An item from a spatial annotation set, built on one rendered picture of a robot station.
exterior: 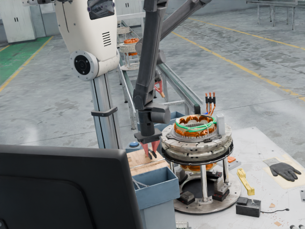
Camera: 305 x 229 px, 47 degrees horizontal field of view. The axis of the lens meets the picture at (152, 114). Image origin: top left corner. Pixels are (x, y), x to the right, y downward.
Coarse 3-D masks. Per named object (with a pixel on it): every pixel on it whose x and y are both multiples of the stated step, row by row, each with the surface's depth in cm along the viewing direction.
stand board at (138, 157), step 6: (138, 150) 154; (156, 150) 152; (132, 156) 149; (138, 156) 148; (144, 156) 148; (132, 162) 144; (138, 162) 143; (144, 162) 143; (162, 162) 141; (144, 168) 138; (150, 168) 138; (156, 168) 137; (132, 174) 135
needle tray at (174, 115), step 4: (172, 112) 195; (176, 112) 196; (172, 116) 195; (176, 116) 197; (180, 116) 193; (172, 120) 183; (156, 124) 191; (160, 124) 180; (164, 124) 182; (168, 124) 183; (160, 128) 181; (164, 128) 182; (160, 136) 184; (160, 140) 185; (160, 144) 185; (160, 148) 186; (160, 152) 187; (176, 164) 194
